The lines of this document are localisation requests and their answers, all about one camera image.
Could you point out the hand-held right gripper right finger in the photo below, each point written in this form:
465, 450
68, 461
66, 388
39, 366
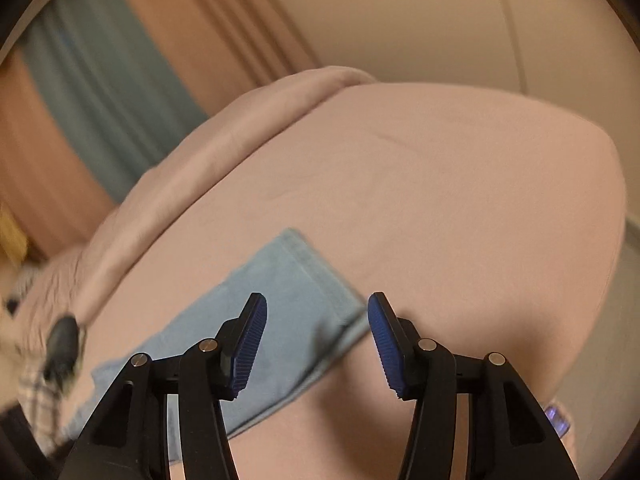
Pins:
387, 345

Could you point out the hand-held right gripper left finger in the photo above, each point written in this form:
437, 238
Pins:
247, 345

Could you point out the pink duvet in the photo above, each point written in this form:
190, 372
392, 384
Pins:
200, 160

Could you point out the large plaid pillow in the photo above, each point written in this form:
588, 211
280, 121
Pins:
35, 400

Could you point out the purple shiny object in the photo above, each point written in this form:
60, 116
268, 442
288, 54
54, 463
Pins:
557, 417

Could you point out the white and black plush toy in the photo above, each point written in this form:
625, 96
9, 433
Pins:
20, 285

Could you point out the light blue denim pants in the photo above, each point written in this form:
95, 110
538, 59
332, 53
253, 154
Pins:
295, 290

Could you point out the bed with pink sheet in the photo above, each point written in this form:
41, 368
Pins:
425, 210

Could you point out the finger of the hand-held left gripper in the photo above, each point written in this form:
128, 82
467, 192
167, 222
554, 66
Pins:
62, 340

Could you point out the yellow fringed hanging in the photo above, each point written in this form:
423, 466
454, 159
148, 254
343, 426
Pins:
10, 240

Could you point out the pink curtain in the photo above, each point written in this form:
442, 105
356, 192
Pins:
210, 25
40, 170

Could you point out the blue curtain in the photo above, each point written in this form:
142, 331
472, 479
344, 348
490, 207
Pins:
100, 85

